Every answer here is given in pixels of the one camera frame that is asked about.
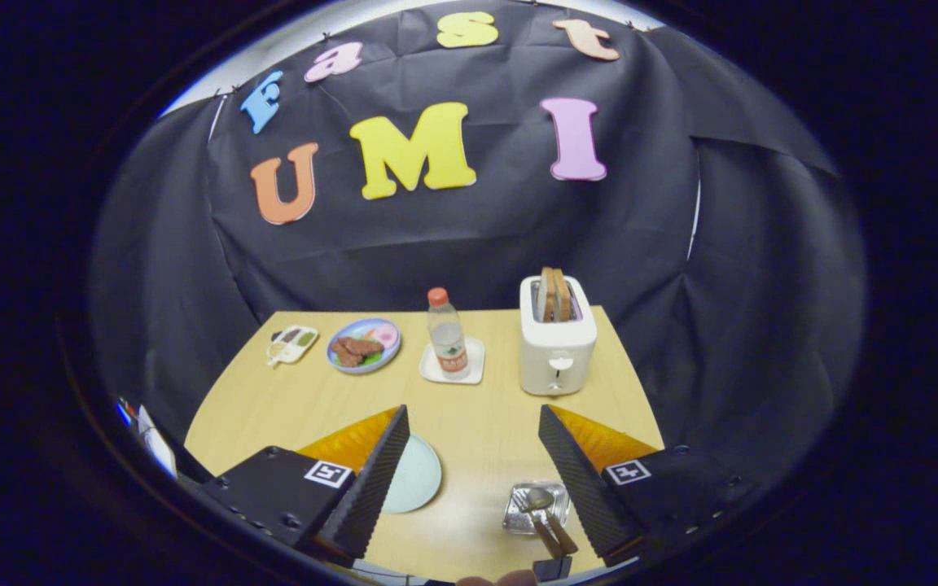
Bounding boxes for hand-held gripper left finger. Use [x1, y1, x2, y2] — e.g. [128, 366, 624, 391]
[184, 405, 411, 566]

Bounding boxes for white divided sauce dish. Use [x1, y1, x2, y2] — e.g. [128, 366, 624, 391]
[265, 325, 320, 367]

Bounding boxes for black table clamp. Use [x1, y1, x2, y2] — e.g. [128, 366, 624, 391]
[533, 555, 573, 583]

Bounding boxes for white toaster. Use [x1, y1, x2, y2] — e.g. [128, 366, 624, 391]
[519, 274, 598, 397]

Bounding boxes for metal wire basket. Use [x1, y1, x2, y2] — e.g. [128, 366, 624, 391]
[503, 480, 572, 536]

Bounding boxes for white paper sheets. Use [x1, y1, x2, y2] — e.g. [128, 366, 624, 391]
[116, 397, 178, 477]

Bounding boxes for metal spoon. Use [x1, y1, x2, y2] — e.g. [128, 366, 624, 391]
[526, 487, 580, 556]

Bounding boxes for blue food plate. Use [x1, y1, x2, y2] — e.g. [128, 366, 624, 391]
[326, 317, 402, 374]

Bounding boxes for brown meat slices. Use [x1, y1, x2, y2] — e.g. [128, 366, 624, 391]
[331, 336, 384, 367]

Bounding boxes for clear water bottle red cap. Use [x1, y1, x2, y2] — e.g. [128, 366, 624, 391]
[427, 287, 471, 381]

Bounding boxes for light green plate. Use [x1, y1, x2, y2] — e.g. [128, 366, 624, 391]
[381, 433, 443, 514]

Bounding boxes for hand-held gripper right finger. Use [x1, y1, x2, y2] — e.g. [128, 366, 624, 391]
[538, 405, 755, 568]

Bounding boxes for white square coaster tray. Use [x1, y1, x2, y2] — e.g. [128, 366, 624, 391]
[419, 337, 486, 386]

